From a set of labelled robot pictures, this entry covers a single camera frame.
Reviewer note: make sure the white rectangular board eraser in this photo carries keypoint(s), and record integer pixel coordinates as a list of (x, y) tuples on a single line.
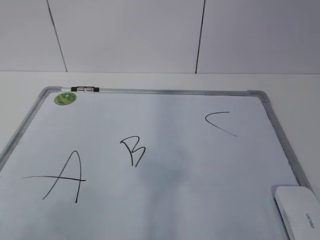
[(300, 211)]

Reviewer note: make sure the black and silver marker clip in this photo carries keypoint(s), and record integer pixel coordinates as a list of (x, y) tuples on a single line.
[(85, 89)]

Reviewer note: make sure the white board with grey frame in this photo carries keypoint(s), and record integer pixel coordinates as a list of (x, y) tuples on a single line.
[(130, 164)]

